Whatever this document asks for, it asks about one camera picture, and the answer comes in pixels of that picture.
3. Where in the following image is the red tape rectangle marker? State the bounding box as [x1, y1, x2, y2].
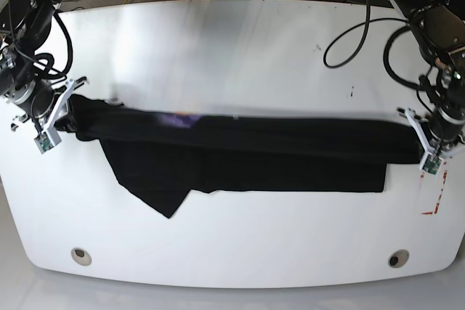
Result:
[416, 168, 448, 216]

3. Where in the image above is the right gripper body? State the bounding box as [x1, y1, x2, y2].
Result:
[1, 48, 57, 125]

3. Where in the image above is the right table grommet hole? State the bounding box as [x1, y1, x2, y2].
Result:
[388, 249, 410, 269]

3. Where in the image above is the black printed T-shirt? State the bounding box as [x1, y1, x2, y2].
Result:
[70, 95, 421, 217]

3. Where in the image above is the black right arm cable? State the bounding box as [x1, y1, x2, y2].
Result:
[32, 12, 73, 82]

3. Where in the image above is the left table grommet hole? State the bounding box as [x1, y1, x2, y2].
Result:
[70, 248, 92, 266]

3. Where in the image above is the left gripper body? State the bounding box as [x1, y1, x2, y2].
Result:
[418, 70, 464, 147]

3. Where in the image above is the table grommet hole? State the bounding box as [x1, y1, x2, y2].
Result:
[388, 249, 410, 269]
[70, 248, 92, 266]

